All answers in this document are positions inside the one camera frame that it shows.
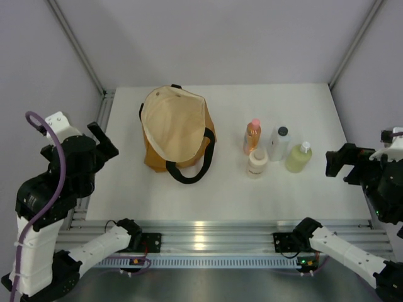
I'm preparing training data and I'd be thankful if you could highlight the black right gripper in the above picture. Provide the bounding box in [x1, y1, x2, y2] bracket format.
[326, 143, 403, 223]

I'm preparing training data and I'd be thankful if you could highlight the green pump bottle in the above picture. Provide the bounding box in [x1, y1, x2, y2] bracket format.
[285, 142, 312, 173]

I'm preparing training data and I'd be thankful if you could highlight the clear bottle with black cap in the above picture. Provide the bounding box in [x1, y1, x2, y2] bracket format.
[268, 126, 290, 162]

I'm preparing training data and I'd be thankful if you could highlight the tan canvas tote bag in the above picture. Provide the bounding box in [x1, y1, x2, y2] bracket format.
[139, 84, 217, 184]

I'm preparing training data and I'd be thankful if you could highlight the beige bottle with beige cap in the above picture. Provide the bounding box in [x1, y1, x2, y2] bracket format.
[246, 148, 268, 179]

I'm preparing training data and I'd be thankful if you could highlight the orange bottle with pink cap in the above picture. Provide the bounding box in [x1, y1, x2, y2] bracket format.
[243, 118, 261, 155]

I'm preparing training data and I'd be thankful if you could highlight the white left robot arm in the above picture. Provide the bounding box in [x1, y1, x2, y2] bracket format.
[1, 122, 142, 301]

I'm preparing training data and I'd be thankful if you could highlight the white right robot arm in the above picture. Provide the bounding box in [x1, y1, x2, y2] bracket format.
[292, 142, 402, 301]

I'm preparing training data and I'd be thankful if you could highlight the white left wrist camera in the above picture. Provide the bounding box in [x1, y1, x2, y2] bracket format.
[45, 111, 82, 143]

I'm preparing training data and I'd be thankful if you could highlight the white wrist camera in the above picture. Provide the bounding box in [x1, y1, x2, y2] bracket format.
[45, 111, 82, 143]
[370, 126, 402, 162]

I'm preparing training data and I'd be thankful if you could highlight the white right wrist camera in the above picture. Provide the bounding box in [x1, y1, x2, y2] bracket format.
[370, 126, 402, 162]

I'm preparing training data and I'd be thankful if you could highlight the slotted cable duct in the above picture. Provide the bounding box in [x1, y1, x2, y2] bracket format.
[95, 255, 309, 269]

